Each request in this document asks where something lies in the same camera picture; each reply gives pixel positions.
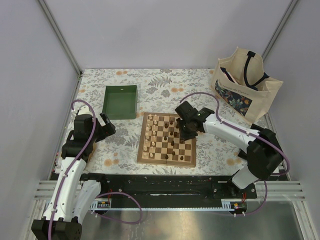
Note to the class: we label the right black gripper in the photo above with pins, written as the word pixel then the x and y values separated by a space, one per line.
pixel 183 136

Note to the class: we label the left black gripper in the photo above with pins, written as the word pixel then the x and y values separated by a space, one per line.
pixel 106 130

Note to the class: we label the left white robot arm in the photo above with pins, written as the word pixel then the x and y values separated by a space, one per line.
pixel 63 218

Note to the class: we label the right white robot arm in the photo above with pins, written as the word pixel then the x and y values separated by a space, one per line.
pixel 258 146

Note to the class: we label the wooden chess board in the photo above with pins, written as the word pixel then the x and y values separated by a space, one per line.
pixel 160 138

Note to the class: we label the green rectangular tray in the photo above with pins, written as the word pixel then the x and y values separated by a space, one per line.
pixel 120 102

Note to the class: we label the black rectangular tray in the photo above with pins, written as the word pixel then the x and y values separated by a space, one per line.
pixel 256 127

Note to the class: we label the beige floral tote bag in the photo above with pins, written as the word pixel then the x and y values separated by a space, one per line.
pixel 240 80

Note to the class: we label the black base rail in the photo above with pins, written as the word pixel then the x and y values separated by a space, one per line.
pixel 154 192

